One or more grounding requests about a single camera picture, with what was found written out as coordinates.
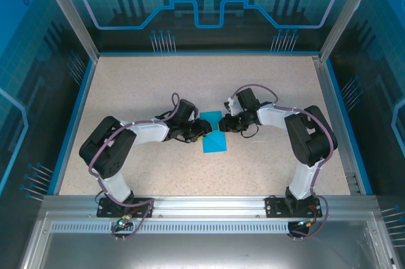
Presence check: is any aluminium frame post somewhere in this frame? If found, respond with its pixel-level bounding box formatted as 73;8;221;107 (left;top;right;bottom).
318;0;382;63
34;0;99;61

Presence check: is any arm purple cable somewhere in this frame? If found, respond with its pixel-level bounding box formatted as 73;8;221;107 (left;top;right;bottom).
228;84;338;241
89;92;183;242

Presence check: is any brushed metal front panel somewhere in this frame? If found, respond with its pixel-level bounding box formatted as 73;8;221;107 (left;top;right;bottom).
18;211;405;269

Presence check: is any slotted metal cable duct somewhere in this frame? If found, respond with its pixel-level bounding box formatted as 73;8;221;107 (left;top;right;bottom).
49;222;320;234

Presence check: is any blue square paper sheet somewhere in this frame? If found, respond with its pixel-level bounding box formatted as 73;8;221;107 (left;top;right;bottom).
199;110;228;155

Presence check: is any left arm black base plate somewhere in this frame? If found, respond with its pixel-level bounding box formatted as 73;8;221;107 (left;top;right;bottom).
96;197;155;218

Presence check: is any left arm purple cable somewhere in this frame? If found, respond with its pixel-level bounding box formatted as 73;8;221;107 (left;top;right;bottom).
89;92;183;242

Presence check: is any cable connector with yellow tag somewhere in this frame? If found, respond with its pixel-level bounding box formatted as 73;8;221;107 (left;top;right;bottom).
296;218;317;229

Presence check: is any cable connector with green light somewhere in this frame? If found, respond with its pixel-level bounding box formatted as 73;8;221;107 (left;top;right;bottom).
115;215;133;228

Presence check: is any blue table edge strip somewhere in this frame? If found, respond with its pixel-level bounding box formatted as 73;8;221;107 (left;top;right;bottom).
324;59;375;195
52;58;98;196

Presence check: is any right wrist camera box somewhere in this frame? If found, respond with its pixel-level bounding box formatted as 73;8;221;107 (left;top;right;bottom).
223;97;243;116

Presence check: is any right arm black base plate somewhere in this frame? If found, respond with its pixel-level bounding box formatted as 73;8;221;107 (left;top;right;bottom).
265;196;323;218

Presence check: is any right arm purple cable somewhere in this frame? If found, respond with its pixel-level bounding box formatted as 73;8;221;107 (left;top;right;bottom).
228;84;338;241

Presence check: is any aluminium side rail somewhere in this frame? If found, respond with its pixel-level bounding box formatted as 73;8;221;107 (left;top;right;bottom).
311;55;363;196

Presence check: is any aluminium mounting rail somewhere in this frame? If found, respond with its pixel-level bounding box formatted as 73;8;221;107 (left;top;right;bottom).
40;195;379;219

